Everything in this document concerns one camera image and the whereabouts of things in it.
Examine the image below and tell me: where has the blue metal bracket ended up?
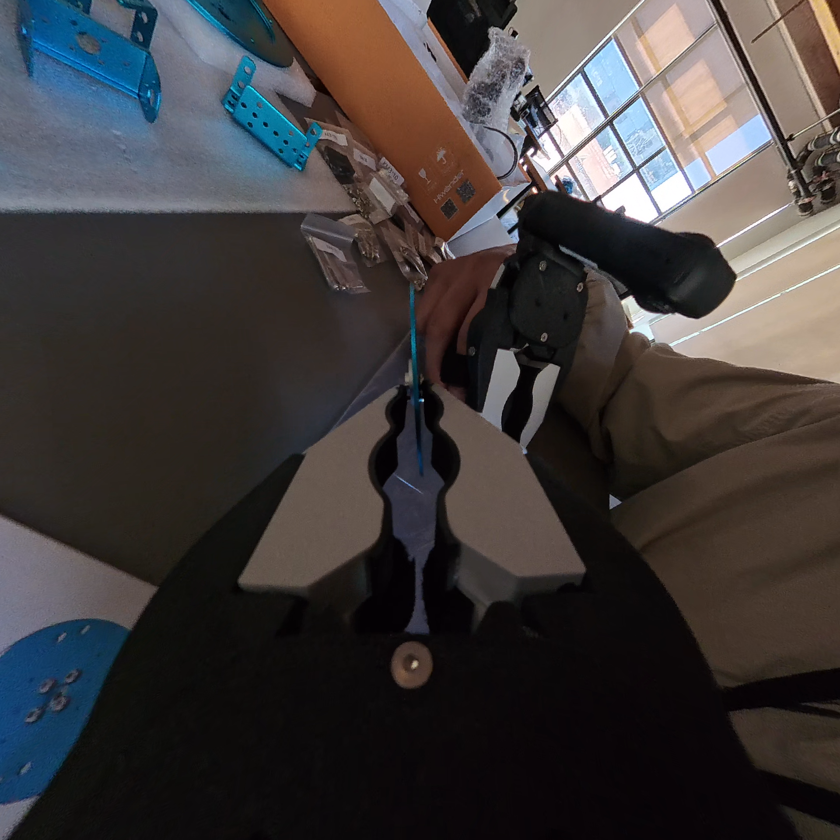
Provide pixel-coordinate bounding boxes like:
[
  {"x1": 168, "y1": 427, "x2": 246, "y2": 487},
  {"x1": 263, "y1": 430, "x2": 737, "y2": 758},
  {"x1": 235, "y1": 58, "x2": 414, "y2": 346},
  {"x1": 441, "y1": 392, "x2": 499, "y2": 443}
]
[{"x1": 17, "y1": 0, "x2": 163, "y2": 126}]

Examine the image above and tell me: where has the person's right forearm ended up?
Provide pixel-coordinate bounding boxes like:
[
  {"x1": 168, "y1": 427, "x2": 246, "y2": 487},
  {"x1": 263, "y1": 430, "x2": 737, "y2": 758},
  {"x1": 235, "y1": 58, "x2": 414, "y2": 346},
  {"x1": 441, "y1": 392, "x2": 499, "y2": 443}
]
[{"x1": 556, "y1": 271, "x2": 840, "y2": 501}]

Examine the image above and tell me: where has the grey desk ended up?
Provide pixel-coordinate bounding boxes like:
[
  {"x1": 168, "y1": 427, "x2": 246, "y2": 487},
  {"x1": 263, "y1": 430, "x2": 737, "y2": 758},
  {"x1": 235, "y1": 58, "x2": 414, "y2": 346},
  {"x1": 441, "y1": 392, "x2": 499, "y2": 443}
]
[{"x1": 0, "y1": 210, "x2": 424, "y2": 586}]

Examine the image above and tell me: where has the teal round metal plate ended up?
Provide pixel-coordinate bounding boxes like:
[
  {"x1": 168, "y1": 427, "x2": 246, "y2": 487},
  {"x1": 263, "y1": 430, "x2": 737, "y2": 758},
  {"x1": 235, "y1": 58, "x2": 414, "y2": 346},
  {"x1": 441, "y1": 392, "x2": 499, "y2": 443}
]
[{"x1": 407, "y1": 281, "x2": 427, "y2": 478}]

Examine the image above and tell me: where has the large window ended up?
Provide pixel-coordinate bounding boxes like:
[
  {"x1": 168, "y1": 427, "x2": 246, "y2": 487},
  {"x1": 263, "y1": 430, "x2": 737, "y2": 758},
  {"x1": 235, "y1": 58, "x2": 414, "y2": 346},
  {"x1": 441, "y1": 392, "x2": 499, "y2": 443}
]
[{"x1": 530, "y1": 0, "x2": 777, "y2": 225}]

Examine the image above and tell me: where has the blue metal ring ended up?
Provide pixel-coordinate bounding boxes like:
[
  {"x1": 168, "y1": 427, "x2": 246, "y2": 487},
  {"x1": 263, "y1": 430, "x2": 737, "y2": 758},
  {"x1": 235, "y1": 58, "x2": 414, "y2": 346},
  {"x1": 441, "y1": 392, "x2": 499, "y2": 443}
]
[{"x1": 185, "y1": 0, "x2": 295, "y2": 70}]

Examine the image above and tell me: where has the black cable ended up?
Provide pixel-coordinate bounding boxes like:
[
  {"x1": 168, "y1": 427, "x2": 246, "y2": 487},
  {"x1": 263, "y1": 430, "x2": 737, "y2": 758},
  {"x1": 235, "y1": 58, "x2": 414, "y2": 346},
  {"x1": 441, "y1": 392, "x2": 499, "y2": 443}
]
[{"x1": 481, "y1": 125, "x2": 527, "y2": 179}]

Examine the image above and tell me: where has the person's right hand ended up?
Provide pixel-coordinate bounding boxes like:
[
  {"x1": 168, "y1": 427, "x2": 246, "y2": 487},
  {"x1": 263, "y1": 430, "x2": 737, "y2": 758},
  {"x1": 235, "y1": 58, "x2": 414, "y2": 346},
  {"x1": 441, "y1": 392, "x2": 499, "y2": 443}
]
[{"x1": 416, "y1": 247, "x2": 519, "y2": 406}]

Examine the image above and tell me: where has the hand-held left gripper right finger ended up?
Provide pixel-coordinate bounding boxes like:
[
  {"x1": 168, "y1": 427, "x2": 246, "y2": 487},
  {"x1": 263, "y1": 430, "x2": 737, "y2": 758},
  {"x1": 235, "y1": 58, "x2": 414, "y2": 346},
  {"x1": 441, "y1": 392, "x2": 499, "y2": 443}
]
[{"x1": 423, "y1": 381, "x2": 588, "y2": 588}]

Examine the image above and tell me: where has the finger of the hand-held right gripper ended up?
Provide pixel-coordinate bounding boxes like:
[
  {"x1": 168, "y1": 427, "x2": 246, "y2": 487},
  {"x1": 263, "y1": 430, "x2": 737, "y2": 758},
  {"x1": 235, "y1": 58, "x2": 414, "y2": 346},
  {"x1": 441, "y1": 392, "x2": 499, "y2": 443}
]
[
  {"x1": 517, "y1": 363, "x2": 563, "y2": 455},
  {"x1": 481, "y1": 348, "x2": 524, "y2": 435}
]

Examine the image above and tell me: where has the blue U-shaped bracket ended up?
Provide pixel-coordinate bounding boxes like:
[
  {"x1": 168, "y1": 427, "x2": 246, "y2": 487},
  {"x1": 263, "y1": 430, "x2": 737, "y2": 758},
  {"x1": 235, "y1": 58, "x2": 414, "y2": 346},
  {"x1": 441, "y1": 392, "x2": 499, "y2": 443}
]
[{"x1": 221, "y1": 55, "x2": 323, "y2": 173}]

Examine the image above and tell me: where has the orange cardboard box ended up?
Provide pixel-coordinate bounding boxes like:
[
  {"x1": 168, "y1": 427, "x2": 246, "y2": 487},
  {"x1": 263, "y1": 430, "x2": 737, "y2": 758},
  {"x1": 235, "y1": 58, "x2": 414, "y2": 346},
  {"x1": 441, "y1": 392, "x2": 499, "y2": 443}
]
[{"x1": 261, "y1": 0, "x2": 534, "y2": 244}]

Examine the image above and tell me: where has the white foam sheet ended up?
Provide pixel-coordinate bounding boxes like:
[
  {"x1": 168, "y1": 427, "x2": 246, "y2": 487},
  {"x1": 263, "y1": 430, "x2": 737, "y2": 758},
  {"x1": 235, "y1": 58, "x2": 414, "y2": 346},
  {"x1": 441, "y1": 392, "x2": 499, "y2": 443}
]
[{"x1": 0, "y1": 0, "x2": 360, "y2": 215}]

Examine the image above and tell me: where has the bag of short silver screws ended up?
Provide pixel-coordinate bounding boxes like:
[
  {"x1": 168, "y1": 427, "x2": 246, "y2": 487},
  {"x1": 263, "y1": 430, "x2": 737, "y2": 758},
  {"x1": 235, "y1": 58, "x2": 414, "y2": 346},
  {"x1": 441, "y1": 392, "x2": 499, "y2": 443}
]
[{"x1": 353, "y1": 215, "x2": 389, "y2": 268}]

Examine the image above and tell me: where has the clear plastic bag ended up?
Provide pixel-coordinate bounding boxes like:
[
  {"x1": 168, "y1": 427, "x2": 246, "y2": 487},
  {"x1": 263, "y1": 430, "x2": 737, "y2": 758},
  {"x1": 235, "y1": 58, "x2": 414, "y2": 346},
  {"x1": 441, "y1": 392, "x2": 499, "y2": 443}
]
[{"x1": 333, "y1": 335, "x2": 448, "y2": 635}]

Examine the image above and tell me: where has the assembly guide booklet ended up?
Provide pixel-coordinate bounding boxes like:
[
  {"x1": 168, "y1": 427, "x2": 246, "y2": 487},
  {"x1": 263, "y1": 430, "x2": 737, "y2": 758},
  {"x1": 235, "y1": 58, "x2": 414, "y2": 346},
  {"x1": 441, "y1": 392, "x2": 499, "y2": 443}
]
[{"x1": 0, "y1": 514, "x2": 160, "y2": 809}]

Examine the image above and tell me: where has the bag of long screws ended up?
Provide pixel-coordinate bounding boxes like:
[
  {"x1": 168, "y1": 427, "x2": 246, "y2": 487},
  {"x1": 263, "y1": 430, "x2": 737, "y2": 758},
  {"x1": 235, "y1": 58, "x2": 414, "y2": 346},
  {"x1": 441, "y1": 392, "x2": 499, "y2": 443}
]
[{"x1": 300, "y1": 213, "x2": 370, "y2": 298}]

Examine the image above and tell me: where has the pile of small parts bags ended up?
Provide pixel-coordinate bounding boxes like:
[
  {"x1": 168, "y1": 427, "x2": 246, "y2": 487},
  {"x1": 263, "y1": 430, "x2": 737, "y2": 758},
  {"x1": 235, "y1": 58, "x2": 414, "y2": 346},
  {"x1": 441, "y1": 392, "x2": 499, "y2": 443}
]
[{"x1": 305, "y1": 117, "x2": 455, "y2": 290}]

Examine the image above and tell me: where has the bubble wrapped black part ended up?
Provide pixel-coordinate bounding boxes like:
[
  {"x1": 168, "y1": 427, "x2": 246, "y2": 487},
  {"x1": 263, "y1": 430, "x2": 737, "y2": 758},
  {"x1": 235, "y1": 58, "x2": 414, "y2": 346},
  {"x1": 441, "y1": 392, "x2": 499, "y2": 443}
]
[{"x1": 461, "y1": 26, "x2": 532, "y2": 127}]

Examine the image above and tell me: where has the person's beige jacket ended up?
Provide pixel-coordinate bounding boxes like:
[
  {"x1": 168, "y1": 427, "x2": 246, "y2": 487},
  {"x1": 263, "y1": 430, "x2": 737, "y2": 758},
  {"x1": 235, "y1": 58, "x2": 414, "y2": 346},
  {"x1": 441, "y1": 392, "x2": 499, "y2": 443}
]
[{"x1": 609, "y1": 459, "x2": 840, "y2": 840}]

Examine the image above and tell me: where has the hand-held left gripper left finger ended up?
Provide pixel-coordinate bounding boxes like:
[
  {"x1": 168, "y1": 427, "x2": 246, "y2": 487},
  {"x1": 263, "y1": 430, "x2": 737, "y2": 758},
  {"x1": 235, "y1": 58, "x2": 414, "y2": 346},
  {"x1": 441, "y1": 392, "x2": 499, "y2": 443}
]
[{"x1": 236, "y1": 386, "x2": 421, "y2": 595}]

